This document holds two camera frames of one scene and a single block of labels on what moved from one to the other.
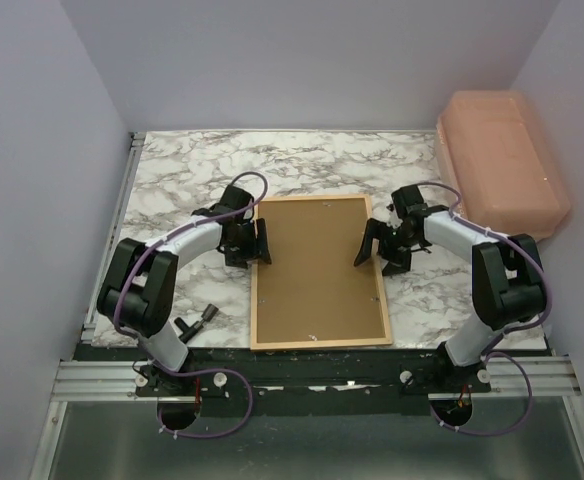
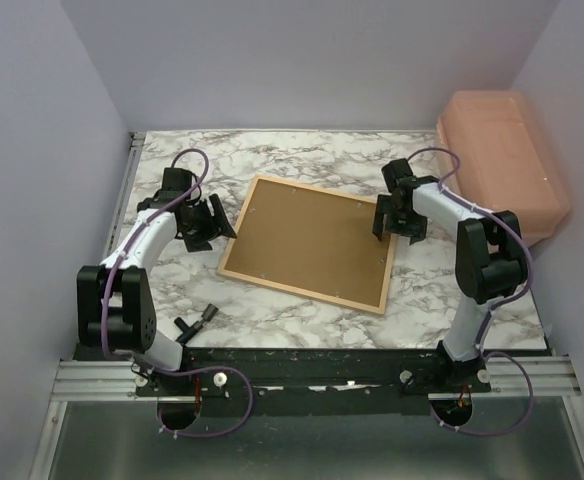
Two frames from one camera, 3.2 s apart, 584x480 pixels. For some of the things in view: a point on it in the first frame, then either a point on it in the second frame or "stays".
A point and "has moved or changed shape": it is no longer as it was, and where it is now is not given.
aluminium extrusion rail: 99,381 stays
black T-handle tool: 188,332 stays
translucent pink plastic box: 491,149 stays
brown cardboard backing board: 312,290 has moved or changed shape
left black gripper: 241,259 to 215,224
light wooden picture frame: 261,256 to 310,240
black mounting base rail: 312,381 stays
